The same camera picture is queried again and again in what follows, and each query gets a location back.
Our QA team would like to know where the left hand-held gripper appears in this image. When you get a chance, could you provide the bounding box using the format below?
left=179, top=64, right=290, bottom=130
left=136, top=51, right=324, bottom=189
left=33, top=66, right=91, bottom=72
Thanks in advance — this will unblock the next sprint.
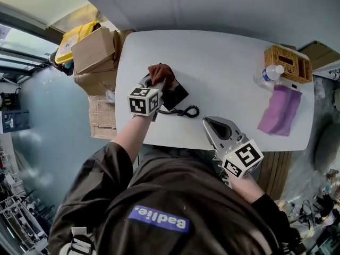
left=127, top=74, right=168, bottom=122

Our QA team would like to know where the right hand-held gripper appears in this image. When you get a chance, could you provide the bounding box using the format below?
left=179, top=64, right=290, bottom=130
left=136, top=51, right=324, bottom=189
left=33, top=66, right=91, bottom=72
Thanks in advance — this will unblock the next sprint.
left=202, top=116, right=265, bottom=180

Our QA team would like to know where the brown cloth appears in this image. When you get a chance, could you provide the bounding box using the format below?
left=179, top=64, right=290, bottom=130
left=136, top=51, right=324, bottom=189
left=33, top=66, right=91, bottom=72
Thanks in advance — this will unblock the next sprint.
left=147, top=63, right=176, bottom=90

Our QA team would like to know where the black box device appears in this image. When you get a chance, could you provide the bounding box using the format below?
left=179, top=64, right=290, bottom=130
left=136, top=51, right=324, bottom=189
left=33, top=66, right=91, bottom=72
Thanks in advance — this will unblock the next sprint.
left=159, top=74, right=190, bottom=112

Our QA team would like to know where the person's left forearm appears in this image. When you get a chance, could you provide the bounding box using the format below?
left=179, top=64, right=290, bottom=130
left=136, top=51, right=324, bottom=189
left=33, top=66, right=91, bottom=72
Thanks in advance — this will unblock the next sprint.
left=109, top=114, right=155, bottom=165

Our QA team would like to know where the person's right forearm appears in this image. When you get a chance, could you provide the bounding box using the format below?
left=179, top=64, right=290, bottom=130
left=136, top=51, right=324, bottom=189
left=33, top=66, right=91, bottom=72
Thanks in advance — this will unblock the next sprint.
left=226, top=172, right=267, bottom=205

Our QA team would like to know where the purple cloth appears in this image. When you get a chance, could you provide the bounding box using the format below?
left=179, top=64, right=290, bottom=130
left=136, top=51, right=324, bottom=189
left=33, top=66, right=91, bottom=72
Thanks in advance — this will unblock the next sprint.
left=257, top=84, right=303, bottom=137

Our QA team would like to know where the taped flat cardboard box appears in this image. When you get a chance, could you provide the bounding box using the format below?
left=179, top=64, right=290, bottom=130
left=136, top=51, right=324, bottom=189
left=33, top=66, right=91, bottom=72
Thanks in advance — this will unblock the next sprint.
left=88, top=94, right=118, bottom=140

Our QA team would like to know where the small cardboard box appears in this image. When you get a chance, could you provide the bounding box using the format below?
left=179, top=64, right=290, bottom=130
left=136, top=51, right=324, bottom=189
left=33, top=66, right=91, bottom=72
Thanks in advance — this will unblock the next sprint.
left=71, top=26, right=117, bottom=75

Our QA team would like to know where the brown wooden slat bench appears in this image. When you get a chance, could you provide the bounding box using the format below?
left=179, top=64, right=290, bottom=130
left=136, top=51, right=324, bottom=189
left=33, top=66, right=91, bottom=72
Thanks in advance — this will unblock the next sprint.
left=258, top=150, right=293, bottom=201

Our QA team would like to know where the clear plastic water bottle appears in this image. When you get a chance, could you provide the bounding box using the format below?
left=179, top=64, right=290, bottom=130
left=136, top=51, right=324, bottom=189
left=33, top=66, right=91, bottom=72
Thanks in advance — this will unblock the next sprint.
left=253, top=64, right=285, bottom=90

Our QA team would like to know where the person's black shirt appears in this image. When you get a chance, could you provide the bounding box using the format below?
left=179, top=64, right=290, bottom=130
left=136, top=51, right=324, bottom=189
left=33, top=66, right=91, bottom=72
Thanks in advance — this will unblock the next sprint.
left=48, top=141, right=301, bottom=255

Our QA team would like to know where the white flat box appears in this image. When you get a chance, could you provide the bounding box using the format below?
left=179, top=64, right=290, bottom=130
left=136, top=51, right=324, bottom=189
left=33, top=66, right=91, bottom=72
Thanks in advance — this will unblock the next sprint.
left=277, top=79, right=302, bottom=91

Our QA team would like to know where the yellow lidded bin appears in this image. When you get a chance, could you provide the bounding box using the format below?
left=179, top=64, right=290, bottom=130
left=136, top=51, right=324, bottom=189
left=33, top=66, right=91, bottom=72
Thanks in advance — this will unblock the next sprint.
left=55, top=20, right=98, bottom=65

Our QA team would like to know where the wicker basket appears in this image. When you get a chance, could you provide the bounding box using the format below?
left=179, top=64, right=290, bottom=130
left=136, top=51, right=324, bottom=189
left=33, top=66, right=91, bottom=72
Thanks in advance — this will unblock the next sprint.
left=263, top=44, right=314, bottom=84

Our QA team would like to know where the olive flat board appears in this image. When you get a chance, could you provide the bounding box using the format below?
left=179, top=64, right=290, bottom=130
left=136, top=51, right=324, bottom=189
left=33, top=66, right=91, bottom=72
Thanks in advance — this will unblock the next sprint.
left=296, top=40, right=337, bottom=72

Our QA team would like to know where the dark blue storage bin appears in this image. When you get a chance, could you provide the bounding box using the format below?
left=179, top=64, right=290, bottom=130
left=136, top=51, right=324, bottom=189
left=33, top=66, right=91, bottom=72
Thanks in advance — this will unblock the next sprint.
left=0, top=110, right=31, bottom=134

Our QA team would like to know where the black cable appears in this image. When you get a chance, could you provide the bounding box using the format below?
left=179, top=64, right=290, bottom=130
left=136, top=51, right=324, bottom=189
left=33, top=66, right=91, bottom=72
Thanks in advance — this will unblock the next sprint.
left=158, top=105, right=201, bottom=118

